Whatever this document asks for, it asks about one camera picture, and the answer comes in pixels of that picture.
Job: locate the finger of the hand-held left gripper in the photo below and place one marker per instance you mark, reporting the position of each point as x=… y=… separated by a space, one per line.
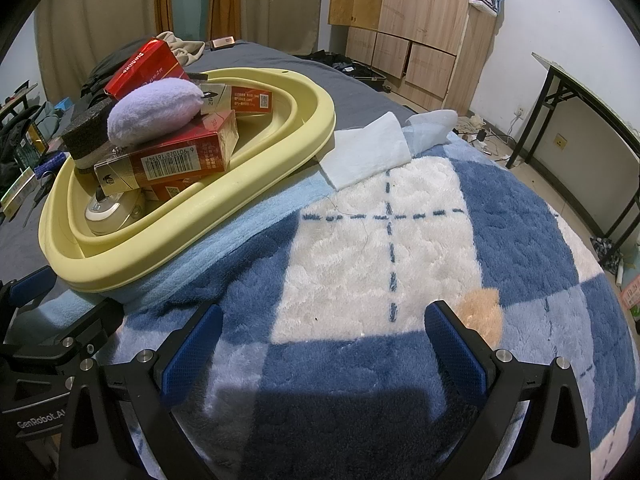
x=85 y=322
x=32 y=286

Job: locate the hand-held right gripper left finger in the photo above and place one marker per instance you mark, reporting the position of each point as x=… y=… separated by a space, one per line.
x=192 y=355

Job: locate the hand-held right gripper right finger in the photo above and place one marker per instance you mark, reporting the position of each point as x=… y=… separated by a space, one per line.
x=457 y=355

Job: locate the dark red cigarette pack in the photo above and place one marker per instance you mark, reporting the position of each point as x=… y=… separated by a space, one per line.
x=190 y=155

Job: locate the purple plush puff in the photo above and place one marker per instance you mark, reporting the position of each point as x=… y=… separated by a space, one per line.
x=155 y=110

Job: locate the yellow plastic basin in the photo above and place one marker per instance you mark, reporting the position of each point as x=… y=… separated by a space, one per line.
x=280 y=145

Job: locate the bright red cigarette pack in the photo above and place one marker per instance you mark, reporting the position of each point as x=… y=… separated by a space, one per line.
x=145 y=65

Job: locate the red cigarette pack square code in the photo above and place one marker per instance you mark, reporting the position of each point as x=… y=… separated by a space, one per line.
x=245 y=101

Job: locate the blue and white plaid blanket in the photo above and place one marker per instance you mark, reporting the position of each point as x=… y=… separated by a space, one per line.
x=425 y=260

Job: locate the round white and gold tin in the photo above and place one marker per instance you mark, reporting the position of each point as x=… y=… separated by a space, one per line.
x=112 y=212

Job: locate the light blue towel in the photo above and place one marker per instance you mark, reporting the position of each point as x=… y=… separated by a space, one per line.
x=225 y=240

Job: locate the blue brush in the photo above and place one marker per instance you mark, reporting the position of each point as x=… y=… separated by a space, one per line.
x=50 y=165

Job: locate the black sponge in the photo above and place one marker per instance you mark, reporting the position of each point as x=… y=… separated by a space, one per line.
x=87 y=135

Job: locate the white folded towel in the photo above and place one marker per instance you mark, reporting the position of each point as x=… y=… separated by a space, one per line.
x=365 y=152

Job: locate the light blue cloth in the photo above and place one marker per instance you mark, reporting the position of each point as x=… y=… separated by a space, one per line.
x=430 y=127

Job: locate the beige cloth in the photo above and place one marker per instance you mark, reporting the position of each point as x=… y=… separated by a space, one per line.
x=182 y=47

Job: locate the black folding table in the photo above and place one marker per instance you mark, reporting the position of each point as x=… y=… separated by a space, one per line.
x=590 y=95

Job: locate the black suitcase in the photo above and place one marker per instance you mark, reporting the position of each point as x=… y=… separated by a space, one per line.
x=350 y=67

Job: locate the pink flat box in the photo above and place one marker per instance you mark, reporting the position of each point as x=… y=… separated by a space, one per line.
x=223 y=42

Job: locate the wooden wardrobe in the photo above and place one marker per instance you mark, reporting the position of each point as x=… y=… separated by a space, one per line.
x=425 y=15

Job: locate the beige curtain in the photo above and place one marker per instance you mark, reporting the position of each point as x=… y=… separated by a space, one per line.
x=270 y=5

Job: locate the wall outlet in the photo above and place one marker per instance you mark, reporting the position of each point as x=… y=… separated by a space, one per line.
x=560 y=140

